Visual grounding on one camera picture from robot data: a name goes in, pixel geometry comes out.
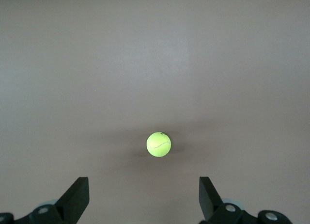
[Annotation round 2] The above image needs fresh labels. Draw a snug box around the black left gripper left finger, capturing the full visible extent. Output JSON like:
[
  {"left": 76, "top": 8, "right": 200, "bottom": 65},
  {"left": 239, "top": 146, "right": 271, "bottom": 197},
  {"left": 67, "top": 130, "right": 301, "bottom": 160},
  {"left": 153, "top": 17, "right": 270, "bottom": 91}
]
[{"left": 0, "top": 176, "right": 90, "bottom": 224}]

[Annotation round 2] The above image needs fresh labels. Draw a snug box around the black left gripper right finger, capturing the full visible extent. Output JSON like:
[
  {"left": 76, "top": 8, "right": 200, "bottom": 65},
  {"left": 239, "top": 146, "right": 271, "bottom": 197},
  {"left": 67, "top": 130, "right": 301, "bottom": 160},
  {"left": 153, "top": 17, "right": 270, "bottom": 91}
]
[{"left": 199, "top": 176, "right": 291, "bottom": 224}]

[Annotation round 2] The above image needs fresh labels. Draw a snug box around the yellow tennis ball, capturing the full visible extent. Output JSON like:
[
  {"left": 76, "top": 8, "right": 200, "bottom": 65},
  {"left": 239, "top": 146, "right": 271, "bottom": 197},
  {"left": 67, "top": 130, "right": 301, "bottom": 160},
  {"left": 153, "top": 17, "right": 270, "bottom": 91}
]
[{"left": 146, "top": 131, "right": 172, "bottom": 158}]

